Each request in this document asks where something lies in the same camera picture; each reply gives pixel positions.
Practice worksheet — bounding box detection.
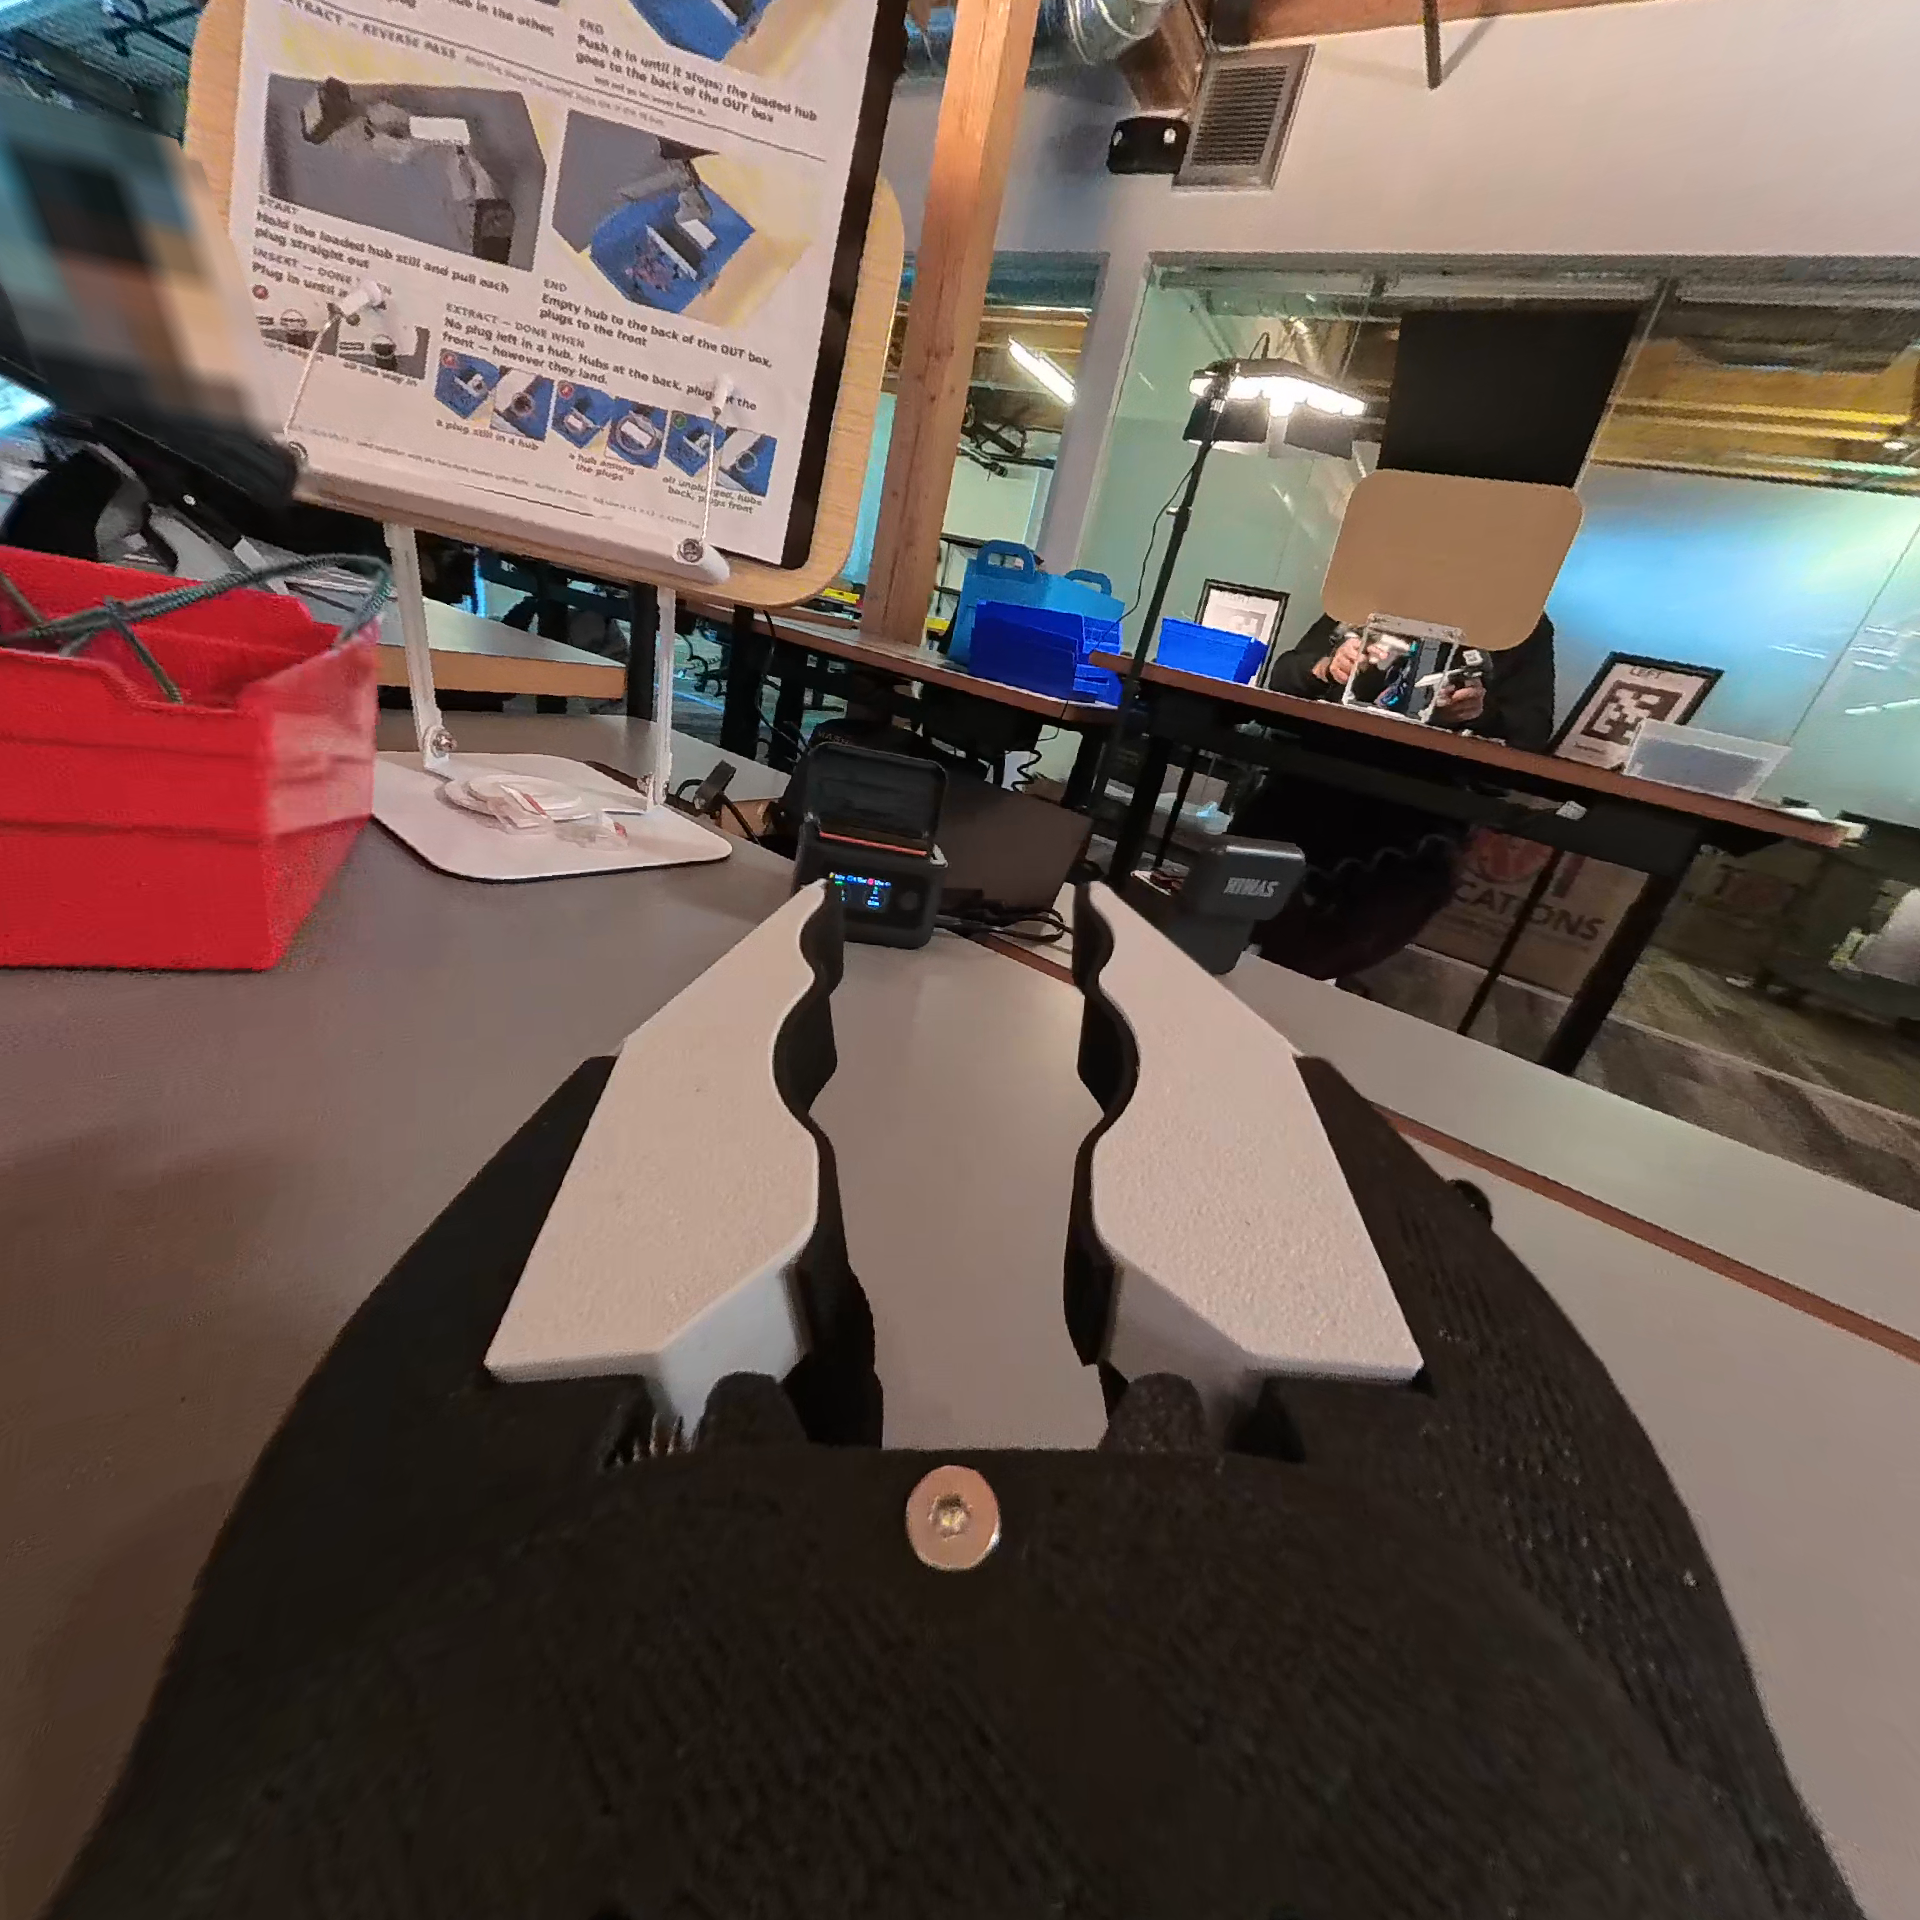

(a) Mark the green braided cable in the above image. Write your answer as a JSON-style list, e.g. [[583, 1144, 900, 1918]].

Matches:
[[0, 555, 395, 707]]

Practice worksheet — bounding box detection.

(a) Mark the white stand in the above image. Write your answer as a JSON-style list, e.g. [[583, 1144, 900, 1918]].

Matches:
[[373, 516, 736, 885]]

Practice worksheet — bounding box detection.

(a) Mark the wall air vent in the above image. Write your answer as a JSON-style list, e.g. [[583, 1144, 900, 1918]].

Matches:
[[1172, 42, 1317, 192]]

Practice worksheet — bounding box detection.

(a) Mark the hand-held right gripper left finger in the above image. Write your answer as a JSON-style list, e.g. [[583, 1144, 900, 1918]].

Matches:
[[483, 883, 886, 1445]]

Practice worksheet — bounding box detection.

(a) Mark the clipboard with printed sheet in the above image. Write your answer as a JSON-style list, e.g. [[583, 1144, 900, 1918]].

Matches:
[[184, 0, 907, 610]]

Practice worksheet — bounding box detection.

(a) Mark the small clear box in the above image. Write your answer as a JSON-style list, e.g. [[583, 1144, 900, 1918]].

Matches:
[[1622, 718, 1792, 800]]

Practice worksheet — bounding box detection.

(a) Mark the red plastic bin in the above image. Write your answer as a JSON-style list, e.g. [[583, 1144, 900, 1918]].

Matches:
[[0, 547, 382, 972]]

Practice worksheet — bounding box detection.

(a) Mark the wooden post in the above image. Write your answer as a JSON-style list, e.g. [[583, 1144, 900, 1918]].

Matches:
[[861, 0, 1040, 647]]

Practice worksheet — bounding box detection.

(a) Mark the black wall panel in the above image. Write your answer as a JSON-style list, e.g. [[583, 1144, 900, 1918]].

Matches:
[[1375, 306, 1640, 492]]

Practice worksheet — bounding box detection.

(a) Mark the black battery pack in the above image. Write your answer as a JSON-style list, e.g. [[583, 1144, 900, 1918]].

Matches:
[[1182, 832, 1308, 976]]

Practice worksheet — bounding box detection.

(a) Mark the silver ceiling duct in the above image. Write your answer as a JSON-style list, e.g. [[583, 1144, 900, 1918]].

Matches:
[[1046, 0, 1209, 63]]

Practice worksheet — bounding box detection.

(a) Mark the glass partition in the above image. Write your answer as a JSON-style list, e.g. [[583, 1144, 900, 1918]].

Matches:
[[1092, 252, 1920, 781]]

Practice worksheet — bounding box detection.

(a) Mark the blue bin with handles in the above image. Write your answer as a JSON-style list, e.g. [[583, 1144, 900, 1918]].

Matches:
[[942, 536, 1057, 666]]

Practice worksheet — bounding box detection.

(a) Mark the dark laptop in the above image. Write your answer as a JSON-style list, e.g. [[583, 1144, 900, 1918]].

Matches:
[[932, 778, 1096, 922]]

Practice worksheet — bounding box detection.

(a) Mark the blue plastic bin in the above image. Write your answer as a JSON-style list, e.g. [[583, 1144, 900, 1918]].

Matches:
[[1158, 612, 1273, 691]]

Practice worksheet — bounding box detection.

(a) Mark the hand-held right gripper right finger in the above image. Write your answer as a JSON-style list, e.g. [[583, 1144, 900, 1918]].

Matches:
[[1062, 880, 1427, 1445]]

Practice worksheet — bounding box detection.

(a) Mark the stack of blue bins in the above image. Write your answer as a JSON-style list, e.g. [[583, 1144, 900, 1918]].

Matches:
[[966, 567, 1128, 710]]

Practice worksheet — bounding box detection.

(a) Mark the cardboard box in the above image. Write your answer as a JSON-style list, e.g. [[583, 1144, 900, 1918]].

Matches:
[[1408, 828, 1655, 1002]]

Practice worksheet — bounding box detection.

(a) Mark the clear frame device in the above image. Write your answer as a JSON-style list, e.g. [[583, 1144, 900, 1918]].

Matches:
[[1340, 612, 1489, 719]]

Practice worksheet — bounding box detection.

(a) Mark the studio light on stand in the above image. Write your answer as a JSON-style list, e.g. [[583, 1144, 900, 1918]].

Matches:
[[1117, 357, 1369, 676]]

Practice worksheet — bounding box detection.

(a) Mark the dark cloth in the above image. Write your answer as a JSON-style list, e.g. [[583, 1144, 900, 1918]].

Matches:
[[0, 406, 309, 560]]

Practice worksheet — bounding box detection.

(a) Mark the black power station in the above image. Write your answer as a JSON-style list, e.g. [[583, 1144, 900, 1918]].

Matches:
[[789, 741, 952, 947]]

